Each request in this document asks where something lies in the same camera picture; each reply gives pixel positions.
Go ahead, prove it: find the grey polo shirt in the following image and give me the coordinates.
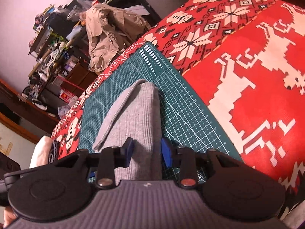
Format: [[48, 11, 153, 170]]
[[92, 79, 162, 183]]

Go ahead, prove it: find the folded cream white garment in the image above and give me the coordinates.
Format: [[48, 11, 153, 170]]
[[30, 136, 53, 169]]

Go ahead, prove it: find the green cutting mat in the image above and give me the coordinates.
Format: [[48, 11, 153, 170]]
[[79, 43, 241, 179]]

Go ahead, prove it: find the brown wooden bench edge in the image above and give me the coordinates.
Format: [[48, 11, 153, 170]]
[[1, 80, 59, 143]]

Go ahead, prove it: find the cluttered storage shelf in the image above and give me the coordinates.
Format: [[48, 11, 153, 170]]
[[20, 0, 161, 105]]

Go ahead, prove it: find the red patterned Christmas tablecloth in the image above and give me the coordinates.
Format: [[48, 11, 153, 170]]
[[50, 0, 305, 220]]

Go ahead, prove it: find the beige jacket on chair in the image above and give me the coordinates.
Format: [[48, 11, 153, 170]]
[[85, 3, 151, 73]]

